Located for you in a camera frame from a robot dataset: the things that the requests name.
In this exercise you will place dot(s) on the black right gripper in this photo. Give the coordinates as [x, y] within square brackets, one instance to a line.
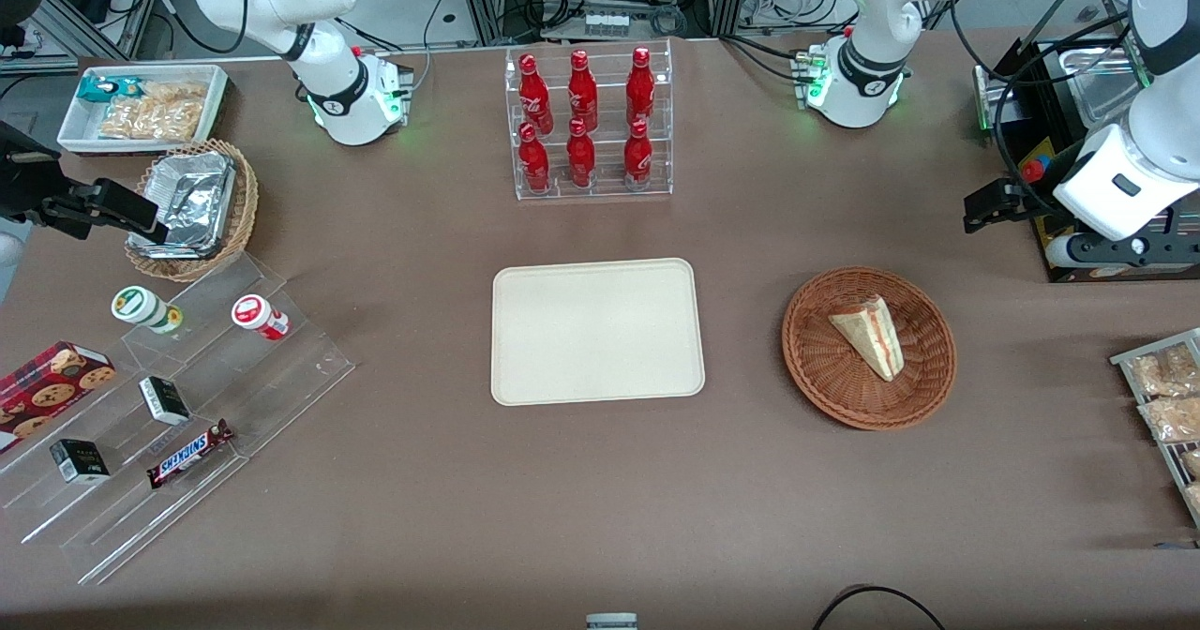
[26, 189]

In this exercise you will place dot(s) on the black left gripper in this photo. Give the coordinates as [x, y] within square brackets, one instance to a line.
[1024, 195]

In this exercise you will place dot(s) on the triangular sandwich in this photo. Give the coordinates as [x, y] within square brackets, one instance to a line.
[877, 339]

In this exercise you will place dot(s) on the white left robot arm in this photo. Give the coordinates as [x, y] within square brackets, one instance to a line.
[872, 11]

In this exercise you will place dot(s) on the light tan wicker basket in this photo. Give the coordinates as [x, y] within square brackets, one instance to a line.
[242, 208]

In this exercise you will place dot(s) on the tray of wrapped snacks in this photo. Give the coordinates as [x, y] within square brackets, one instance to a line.
[1125, 360]

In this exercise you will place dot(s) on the brown round wicker basket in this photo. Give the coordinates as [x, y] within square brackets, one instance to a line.
[844, 391]

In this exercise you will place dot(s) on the beige plastic tray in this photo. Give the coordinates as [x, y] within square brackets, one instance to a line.
[595, 330]

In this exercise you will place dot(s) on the aluminium foil container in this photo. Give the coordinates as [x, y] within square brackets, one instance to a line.
[192, 199]

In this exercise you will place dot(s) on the white rectangular plastic bin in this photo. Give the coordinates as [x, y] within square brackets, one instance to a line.
[80, 128]

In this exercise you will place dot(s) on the green lid white cup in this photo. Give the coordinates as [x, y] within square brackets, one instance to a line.
[136, 305]

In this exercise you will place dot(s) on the clear bag of fried snacks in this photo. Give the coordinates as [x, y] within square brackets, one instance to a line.
[178, 92]
[150, 122]

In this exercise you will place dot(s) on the teal snack packet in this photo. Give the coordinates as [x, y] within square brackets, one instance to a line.
[98, 88]

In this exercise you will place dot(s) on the red lid white cup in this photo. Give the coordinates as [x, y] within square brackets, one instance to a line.
[255, 314]

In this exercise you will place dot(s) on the red plaid cookie box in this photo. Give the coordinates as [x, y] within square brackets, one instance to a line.
[47, 386]

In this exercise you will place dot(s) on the black food warmer display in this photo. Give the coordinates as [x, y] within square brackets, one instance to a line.
[1078, 58]

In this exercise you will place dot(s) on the small black carton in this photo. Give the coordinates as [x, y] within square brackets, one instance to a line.
[164, 400]
[80, 461]

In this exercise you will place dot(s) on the clear acrylic stepped shelf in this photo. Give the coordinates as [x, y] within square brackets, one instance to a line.
[253, 382]

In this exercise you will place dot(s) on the clear bag of nuts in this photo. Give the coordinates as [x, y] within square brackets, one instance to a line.
[1172, 419]
[1192, 463]
[1193, 499]
[1162, 372]

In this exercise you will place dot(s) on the snickers chocolate bar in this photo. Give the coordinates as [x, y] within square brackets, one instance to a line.
[187, 455]

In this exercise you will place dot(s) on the red cola bottle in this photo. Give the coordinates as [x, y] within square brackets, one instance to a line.
[637, 154]
[533, 96]
[533, 161]
[580, 157]
[582, 91]
[640, 86]

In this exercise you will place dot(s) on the clear acrylic bottle rack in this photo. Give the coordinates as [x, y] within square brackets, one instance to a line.
[609, 185]

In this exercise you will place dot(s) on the white power strip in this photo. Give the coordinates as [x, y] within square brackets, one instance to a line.
[607, 23]

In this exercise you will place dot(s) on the grey white device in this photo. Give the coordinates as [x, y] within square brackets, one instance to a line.
[611, 622]

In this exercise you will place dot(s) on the aluminium frame rail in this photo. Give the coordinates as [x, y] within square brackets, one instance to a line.
[84, 16]

